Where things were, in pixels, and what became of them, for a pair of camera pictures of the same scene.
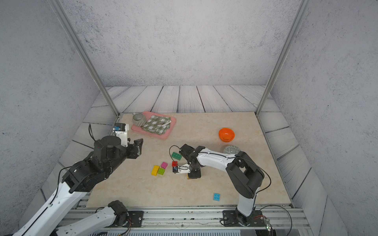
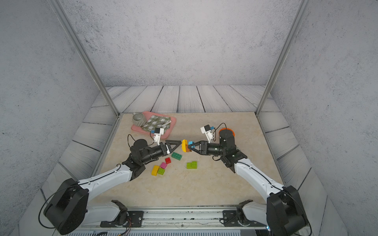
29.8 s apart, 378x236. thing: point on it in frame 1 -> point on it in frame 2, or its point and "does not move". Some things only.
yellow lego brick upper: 155,170 does not move
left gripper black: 135,149 -> 165,150
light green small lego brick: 161,171 does not move
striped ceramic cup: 139,119 does not move
